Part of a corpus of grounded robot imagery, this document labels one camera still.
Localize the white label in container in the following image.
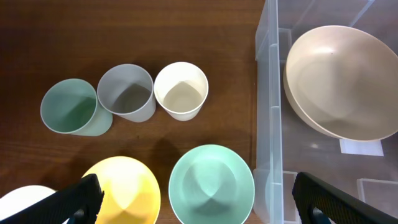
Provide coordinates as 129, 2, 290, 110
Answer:
340, 139, 384, 157

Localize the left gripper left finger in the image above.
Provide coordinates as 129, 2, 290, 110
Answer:
1, 174, 104, 224

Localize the cream cup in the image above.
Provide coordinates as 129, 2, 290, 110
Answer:
154, 62, 209, 121

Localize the white small bowl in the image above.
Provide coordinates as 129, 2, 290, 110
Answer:
1, 185, 56, 223

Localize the green cup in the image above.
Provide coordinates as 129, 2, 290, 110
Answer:
40, 78, 113, 136

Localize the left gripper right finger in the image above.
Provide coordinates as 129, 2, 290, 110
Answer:
292, 172, 397, 224

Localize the grey cup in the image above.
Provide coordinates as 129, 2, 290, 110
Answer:
97, 63, 156, 123

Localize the mint green small bowl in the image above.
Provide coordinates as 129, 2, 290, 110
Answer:
168, 144, 255, 224

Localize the yellow small bowl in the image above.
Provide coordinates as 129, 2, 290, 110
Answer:
84, 156, 161, 224

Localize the clear plastic storage container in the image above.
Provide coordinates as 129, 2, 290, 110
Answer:
254, 0, 397, 223

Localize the cream bowl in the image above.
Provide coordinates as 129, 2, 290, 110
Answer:
283, 26, 397, 141

